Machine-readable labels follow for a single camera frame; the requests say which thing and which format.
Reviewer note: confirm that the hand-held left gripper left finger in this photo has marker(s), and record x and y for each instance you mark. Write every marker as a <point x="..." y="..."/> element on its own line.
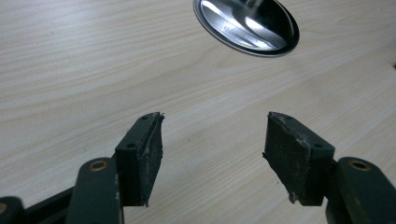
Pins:
<point x="137" y="161"/>

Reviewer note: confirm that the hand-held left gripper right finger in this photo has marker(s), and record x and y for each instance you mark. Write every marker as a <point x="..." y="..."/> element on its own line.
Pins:
<point x="295" y="161"/>

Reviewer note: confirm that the round metal dish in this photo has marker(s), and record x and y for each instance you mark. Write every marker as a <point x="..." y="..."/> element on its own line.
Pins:
<point x="246" y="26"/>

